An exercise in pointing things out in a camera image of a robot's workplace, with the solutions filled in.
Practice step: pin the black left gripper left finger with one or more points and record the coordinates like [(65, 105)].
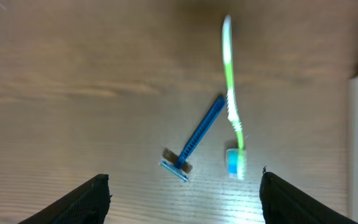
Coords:
[(87, 204)]

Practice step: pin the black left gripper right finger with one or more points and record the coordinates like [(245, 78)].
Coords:
[(284, 203)]

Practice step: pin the blue disposable razor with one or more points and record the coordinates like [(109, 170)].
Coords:
[(177, 164)]

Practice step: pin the green white toothbrush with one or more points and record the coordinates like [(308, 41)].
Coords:
[(235, 157)]

